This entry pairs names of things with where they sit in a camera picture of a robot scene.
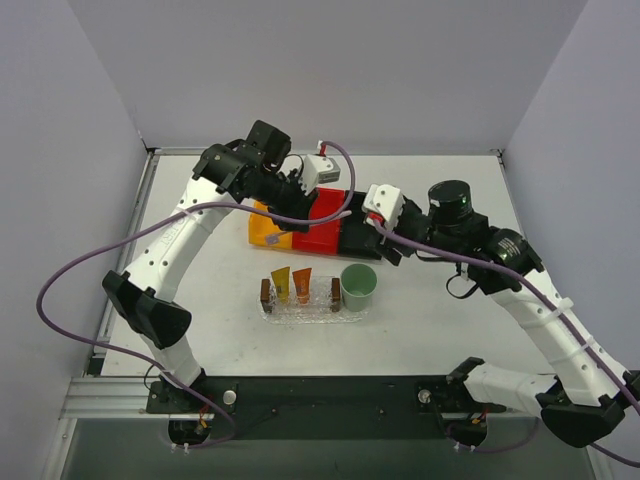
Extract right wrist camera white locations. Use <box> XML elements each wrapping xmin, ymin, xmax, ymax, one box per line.
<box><xmin>362</xmin><ymin>184</ymin><xmax>405</xmax><ymax>230</ymax></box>

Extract orange toothpaste tube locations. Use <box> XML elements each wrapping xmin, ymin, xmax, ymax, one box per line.
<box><xmin>292</xmin><ymin>268</ymin><xmax>312</xmax><ymax>305</ymax></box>

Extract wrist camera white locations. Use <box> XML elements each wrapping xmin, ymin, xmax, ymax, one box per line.
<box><xmin>299</xmin><ymin>155</ymin><xmax>341</xmax><ymax>195</ymax></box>
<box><xmin>362</xmin><ymin>184</ymin><xmax>405</xmax><ymax>230</ymax></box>

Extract mint green cup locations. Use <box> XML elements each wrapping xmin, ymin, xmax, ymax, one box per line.
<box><xmin>340</xmin><ymin>263</ymin><xmax>378</xmax><ymax>312</ymax></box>

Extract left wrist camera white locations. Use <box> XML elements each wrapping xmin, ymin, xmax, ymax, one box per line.
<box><xmin>299</xmin><ymin>155</ymin><xmax>341</xmax><ymax>195</ymax></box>

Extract red plastic bin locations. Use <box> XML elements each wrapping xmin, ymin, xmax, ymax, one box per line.
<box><xmin>292</xmin><ymin>188</ymin><xmax>346</xmax><ymax>255</ymax></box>

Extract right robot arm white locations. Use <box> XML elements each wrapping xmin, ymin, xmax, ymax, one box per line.
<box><xmin>363</xmin><ymin>180</ymin><xmax>639</xmax><ymax>448</ymax></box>

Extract yellow plastic bin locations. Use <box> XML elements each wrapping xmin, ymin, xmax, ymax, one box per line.
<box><xmin>248</xmin><ymin>213</ymin><xmax>293</xmax><ymax>250</ymax></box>

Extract clear textured oval tray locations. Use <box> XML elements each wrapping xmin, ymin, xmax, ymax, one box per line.
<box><xmin>256</xmin><ymin>297</ymin><xmax>372</xmax><ymax>325</ymax></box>

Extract clear toothbrush holder brown ends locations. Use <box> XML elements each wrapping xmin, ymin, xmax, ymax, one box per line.
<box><xmin>257</xmin><ymin>275</ymin><xmax>341</xmax><ymax>319</ymax></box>

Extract pink toothbrush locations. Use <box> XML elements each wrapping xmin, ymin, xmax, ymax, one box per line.
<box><xmin>265</xmin><ymin>210</ymin><xmax>353</xmax><ymax>246</ymax></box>

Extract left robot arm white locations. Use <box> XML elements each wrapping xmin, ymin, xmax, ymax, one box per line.
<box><xmin>102</xmin><ymin>121</ymin><xmax>331</xmax><ymax>412</ymax></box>

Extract yellow toothpaste tube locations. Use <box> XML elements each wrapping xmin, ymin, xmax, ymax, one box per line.
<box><xmin>271</xmin><ymin>266</ymin><xmax>290</xmax><ymax>304</ymax></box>

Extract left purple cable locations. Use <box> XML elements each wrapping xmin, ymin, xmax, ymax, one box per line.
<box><xmin>35</xmin><ymin>140</ymin><xmax>357</xmax><ymax>449</ymax></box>

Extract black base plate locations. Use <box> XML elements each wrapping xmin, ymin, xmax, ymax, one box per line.
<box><xmin>145</xmin><ymin>375</ymin><xmax>504</xmax><ymax>440</ymax></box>

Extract black plastic bin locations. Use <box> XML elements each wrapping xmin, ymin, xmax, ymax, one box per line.
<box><xmin>337</xmin><ymin>191</ymin><xmax>382</xmax><ymax>260</ymax></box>

